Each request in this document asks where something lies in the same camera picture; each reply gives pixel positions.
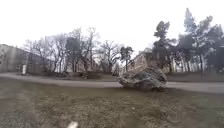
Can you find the pine tree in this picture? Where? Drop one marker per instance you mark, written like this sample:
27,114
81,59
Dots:
126,55

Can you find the beige multi-storey building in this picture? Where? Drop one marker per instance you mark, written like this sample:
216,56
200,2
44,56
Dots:
141,61

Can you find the large grey boulder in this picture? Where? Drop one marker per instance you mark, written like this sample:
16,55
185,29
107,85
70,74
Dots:
143,80

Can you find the row of bare trees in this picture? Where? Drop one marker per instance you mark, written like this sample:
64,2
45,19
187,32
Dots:
76,53

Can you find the sparse brown grass ground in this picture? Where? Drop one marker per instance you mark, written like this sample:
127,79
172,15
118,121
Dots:
100,106

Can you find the grey asphalt path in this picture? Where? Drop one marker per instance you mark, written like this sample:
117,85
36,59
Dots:
66,82

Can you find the robot's own part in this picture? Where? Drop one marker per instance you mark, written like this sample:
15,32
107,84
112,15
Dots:
72,125

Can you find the group of tall pine trees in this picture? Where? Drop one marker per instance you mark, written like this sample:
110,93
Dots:
196,43

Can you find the grey low building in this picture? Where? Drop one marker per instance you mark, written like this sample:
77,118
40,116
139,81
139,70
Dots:
16,60

